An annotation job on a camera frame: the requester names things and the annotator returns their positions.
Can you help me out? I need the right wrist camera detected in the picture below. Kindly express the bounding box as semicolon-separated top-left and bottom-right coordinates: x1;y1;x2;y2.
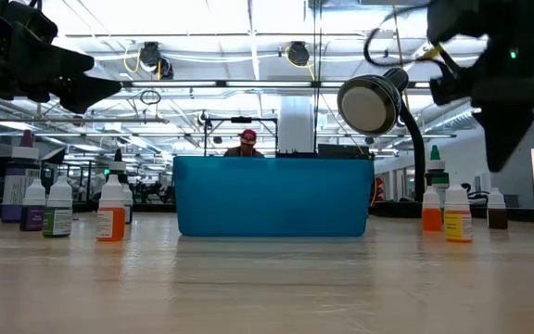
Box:
428;58;479;107

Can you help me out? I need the large green food coloring bottle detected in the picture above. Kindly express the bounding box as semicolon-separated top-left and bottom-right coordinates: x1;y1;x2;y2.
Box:
425;144;451;205

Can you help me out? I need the small yellow dropper bottle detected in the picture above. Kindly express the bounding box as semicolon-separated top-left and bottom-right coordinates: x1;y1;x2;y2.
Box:
443;181;474;243

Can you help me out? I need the small orange bottle white label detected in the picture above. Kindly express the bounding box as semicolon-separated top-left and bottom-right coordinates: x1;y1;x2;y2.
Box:
95;173;127;242

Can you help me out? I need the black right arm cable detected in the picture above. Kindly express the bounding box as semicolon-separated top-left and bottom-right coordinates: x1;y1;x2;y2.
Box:
362;3;439;69

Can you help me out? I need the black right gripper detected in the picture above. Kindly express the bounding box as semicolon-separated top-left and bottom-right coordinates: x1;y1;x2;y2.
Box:
470;44;534;173

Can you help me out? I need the large purple food coloring bottle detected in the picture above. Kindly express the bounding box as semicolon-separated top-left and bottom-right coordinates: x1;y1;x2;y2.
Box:
1;129;41;224

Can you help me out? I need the black background frame stand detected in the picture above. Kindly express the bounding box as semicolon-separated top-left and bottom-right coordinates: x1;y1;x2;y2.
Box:
203;115;280;158

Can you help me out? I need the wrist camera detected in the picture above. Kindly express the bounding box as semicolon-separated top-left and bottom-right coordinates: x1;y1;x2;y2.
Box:
0;0;59;45
428;58;479;107

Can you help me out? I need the yellow cable tag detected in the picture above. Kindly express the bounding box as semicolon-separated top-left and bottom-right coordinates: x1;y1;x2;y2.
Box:
417;44;445;62

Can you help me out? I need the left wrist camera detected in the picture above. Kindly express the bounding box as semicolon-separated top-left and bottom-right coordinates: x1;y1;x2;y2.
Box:
0;0;59;45

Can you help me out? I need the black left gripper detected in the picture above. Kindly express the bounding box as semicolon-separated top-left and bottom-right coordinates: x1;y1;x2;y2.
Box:
0;8;123;115

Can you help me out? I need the small orange dropper bottle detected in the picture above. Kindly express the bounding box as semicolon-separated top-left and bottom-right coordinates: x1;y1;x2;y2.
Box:
421;185;444;233

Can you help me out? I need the black flat equipment box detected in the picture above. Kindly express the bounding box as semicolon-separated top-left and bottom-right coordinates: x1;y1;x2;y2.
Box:
317;143;375;161

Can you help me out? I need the black ceiling cord reel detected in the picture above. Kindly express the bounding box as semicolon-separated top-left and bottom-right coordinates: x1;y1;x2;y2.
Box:
138;40;175;81
286;40;312;69

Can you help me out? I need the small brown dropper bottle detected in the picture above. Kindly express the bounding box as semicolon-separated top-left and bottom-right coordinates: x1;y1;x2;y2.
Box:
487;187;509;230

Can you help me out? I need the person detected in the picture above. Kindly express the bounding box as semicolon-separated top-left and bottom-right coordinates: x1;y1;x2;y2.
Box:
223;128;266;159

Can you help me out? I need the blue plastic bin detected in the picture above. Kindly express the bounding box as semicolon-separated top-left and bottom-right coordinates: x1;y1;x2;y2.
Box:
172;155;375;238

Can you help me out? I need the small green dropper bottle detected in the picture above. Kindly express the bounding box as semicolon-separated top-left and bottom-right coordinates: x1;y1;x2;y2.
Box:
42;174;74;238

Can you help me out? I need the black gooseneck desk lamp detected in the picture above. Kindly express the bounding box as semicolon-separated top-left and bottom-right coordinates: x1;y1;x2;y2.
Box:
337;67;430;218

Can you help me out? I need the yellow hanging cable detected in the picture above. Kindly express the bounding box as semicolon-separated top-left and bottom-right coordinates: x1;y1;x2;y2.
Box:
390;0;412;112

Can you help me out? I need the small purple dropper bottle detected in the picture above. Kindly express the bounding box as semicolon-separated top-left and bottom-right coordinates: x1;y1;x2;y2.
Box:
19;178;47;232

